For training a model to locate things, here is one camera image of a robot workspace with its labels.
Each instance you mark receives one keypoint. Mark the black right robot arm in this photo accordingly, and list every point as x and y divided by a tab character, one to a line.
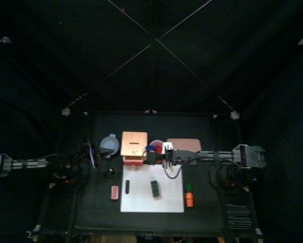
246	155

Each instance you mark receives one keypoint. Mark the pink oblong toy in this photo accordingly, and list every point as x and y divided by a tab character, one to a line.
114	192

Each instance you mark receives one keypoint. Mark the white cutting board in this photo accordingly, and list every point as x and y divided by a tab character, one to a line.
141	202

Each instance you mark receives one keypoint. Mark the red toy block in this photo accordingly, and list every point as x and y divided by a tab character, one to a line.
133	161

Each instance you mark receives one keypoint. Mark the pink plate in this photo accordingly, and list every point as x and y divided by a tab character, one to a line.
183	144

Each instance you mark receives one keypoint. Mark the white printed label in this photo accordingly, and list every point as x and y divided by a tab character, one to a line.
238	218

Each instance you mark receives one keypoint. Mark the small black round object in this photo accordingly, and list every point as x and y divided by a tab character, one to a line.
110	172

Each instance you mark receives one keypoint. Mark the red toy cup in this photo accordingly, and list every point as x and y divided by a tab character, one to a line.
158	145

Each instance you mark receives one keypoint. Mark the orange toy carrot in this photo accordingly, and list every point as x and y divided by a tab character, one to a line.
189	198

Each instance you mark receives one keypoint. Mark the wooden box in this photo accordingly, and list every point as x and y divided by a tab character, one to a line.
134	143

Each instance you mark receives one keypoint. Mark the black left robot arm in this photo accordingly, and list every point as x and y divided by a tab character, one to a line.
22	164

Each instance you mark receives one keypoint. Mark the clear plastic measuring jug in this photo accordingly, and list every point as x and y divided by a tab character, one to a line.
109	145

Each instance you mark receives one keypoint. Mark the blue toy piece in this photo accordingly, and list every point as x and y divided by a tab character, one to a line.
150	148

